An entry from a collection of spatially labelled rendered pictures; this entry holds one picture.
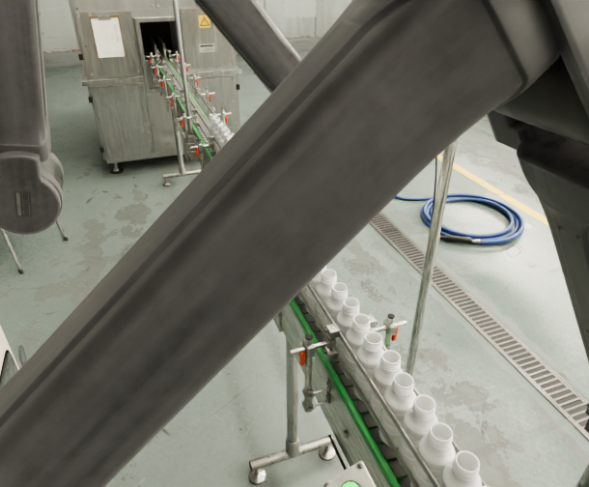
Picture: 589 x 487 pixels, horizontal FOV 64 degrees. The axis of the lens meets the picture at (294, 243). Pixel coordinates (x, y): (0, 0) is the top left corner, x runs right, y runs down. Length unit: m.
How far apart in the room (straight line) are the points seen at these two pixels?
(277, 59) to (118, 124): 4.12
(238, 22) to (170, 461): 1.91
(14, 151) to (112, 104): 4.05
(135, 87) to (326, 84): 4.47
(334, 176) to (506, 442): 2.29
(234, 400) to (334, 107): 2.27
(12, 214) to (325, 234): 0.50
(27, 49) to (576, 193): 0.52
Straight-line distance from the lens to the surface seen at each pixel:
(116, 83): 4.58
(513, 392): 2.63
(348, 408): 1.09
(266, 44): 0.62
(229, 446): 2.24
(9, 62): 0.60
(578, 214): 0.27
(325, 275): 1.17
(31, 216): 0.63
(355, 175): 0.17
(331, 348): 1.11
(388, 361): 0.99
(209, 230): 0.16
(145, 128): 4.72
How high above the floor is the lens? 1.83
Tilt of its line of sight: 32 degrees down
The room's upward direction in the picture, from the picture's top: straight up
